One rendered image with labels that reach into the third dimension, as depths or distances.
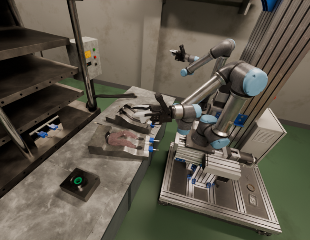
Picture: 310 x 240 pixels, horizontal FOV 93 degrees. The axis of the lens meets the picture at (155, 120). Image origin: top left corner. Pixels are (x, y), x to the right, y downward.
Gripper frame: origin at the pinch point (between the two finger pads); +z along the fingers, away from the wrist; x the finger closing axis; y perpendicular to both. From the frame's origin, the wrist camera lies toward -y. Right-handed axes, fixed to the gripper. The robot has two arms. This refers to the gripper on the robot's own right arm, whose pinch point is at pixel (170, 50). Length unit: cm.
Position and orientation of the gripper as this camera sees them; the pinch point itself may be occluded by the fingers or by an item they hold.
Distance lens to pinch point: 182.8
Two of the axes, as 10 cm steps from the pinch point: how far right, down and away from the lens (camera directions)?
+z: -7.7, -4.7, 4.3
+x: 6.4, -5.4, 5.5
